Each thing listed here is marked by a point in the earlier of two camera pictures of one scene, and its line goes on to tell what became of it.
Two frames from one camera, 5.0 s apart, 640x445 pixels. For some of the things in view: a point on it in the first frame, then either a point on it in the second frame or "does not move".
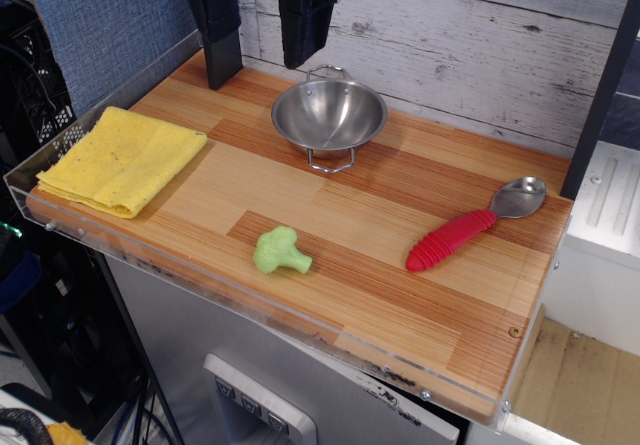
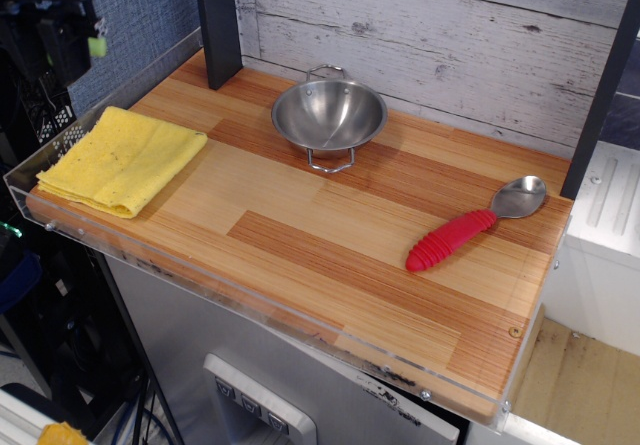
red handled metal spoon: [516, 198] does not move
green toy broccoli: [276, 248] → [97, 46]
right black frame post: [625, 36] does not move
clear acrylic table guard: [415, 257] does not move
